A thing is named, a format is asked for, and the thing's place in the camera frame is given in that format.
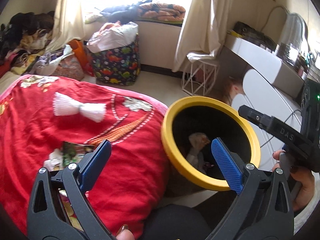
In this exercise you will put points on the cream curtain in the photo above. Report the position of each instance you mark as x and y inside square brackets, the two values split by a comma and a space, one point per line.
[67, 17]
[200, 25]

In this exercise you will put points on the dark patterned bag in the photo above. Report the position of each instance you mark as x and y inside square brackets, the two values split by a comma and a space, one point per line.
[252, 32]

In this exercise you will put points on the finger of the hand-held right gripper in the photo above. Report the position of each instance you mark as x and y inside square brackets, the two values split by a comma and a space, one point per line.
[257, 118]

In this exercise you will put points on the person's right hand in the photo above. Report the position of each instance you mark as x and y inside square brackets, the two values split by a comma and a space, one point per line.
[303, 187]

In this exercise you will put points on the green dark snack wrapper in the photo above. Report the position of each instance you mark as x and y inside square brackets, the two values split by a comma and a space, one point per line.
[75, 152]

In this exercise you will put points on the black jacket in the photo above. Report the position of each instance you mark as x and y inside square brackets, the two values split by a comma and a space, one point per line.
[117, 11]

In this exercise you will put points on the large white plastic bag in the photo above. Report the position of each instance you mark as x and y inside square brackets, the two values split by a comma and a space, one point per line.
[115, 37]

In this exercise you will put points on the grey white plastic bag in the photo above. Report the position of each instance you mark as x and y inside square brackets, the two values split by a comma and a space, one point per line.
[50, 61]

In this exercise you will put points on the white foam net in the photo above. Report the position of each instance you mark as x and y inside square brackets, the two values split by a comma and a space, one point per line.
[75, 106]

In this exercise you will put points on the pile of dark clothes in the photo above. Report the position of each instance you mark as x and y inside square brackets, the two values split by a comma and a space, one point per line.
[22, 30]

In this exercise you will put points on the dinosaur print fabric bag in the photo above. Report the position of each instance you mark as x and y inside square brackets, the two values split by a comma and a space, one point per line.
[115, 65]

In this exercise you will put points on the white desk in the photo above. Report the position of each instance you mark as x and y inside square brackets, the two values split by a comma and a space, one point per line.
[262, 57]

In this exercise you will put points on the floral fabric bag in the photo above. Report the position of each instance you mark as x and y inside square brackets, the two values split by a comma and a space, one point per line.
[68, 67]

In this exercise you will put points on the person's left hand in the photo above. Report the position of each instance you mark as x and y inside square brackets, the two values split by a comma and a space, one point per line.
[125, 233]

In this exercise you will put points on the yellow-rimmed black bin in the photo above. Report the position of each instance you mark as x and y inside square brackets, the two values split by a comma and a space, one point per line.
[167, 135]

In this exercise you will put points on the orange patterned quilt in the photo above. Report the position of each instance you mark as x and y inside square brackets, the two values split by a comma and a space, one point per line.
[162, 11]

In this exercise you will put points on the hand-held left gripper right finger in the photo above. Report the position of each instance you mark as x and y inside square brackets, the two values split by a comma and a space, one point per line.
[225, 162]

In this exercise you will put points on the pink clothing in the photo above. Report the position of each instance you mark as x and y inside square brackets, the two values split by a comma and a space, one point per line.
[106, 27]

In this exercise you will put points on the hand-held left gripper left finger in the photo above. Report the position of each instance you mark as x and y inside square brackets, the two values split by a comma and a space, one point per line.
[96, 162]

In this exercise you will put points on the orange bag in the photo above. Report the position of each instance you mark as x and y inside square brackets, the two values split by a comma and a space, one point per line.
[80, 52]

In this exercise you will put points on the red floral blanket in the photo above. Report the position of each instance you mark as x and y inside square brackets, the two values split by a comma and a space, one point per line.
[50, 135]

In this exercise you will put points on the silver domed appliance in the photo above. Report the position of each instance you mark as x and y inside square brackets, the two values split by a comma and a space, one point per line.
[295, 35]

